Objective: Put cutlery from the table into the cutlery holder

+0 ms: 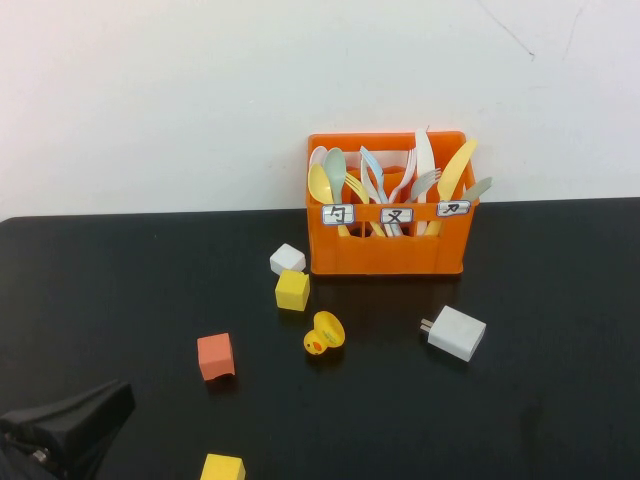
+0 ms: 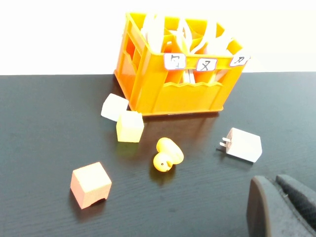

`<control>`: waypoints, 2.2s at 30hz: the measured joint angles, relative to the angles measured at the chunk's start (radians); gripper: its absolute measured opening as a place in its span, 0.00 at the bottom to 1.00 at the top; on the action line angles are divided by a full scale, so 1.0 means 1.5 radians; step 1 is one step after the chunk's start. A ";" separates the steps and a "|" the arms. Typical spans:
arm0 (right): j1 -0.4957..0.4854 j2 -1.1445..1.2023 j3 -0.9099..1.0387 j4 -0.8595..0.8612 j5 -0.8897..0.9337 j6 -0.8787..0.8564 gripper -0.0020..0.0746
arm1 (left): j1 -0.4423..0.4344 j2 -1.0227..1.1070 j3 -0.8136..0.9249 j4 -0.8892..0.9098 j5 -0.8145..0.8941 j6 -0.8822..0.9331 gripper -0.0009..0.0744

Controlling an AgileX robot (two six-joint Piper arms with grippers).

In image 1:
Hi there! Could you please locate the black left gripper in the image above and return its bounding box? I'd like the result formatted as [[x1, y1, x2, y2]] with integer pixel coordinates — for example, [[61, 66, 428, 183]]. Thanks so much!
[[0, 379, 137, 480]]

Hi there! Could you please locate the white plastic knife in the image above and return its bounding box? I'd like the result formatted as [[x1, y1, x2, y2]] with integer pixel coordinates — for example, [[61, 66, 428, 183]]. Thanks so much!
[[413, 128, 437, 236]]

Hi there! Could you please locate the yellow plastic knife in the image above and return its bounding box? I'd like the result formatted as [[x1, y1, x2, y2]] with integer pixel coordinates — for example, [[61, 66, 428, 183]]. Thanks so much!
[[423, 138, 479, 237]]

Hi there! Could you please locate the orange plastic cutlery crate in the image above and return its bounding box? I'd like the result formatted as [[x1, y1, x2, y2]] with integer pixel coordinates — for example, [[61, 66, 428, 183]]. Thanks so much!
[[306, 130, 480, 276]]

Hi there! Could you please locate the yellow foam cube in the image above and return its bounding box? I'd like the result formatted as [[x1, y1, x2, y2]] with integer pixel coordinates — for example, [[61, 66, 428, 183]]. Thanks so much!
[[274, 269, 311, 312], [200, 453, 247, 480]]

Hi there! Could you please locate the orange foam cube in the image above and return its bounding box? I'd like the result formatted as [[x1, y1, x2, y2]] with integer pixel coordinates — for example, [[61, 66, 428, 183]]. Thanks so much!
[[196, 332, 236, 382]]

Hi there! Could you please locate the yellow rubber duck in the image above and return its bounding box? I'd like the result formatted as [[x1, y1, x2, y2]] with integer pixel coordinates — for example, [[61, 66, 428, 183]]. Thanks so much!
[[303, 310, 346, 358]]

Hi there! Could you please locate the white foam cube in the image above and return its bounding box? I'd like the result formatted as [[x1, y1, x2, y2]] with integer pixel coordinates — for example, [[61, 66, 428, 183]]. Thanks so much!
[[269, 243, 307, 275]]

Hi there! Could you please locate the paper label spoon character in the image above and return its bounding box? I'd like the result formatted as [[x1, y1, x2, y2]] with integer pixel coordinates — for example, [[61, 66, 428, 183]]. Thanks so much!
[[321, 203, 357, 227]]

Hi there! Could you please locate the yellow plastic spoon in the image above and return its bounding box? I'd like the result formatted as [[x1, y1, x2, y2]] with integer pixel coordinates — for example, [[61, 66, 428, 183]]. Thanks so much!
[[306, 163, 351, 237]]

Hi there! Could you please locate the green plastic spoon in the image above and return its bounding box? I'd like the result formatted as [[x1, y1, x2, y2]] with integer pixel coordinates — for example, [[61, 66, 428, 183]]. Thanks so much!
[[322, 147, 347, 205]]

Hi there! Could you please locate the yellow plastic fork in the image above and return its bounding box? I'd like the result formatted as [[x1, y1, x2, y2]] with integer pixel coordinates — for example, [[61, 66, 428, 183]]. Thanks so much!
[[343, 173, 386, 237]]

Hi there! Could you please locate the white plastic fork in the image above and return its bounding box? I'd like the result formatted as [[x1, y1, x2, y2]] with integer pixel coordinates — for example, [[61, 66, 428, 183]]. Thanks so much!
[[358, 158, 401, 237], [387, 147, 417, 236]]

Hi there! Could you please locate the paper label fork character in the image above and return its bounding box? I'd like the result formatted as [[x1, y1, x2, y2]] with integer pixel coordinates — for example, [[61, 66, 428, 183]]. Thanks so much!
[[379, 206, 415, 225]]

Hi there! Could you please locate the white power adapter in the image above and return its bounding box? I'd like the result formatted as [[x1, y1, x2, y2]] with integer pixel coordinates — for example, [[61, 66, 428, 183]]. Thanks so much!
[[419, 305, 488, 363]]

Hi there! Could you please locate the blue plastic fork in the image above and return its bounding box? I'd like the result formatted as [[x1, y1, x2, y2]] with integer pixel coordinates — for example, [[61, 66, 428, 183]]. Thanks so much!
[[358, 145, 389, 204]]

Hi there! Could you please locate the grey plastic fork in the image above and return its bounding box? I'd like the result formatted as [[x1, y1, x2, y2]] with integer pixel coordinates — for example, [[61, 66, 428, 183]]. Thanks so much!
[[403, 168, 443, 204]]

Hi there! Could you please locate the paper label knife character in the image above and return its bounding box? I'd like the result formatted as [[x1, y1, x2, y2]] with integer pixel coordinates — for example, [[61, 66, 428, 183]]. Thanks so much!
[[435, 199, 473, 218]]

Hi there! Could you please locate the grey plastic knife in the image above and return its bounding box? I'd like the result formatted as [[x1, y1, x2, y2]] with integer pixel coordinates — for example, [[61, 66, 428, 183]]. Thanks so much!
[[462, 176, 495, 200]]

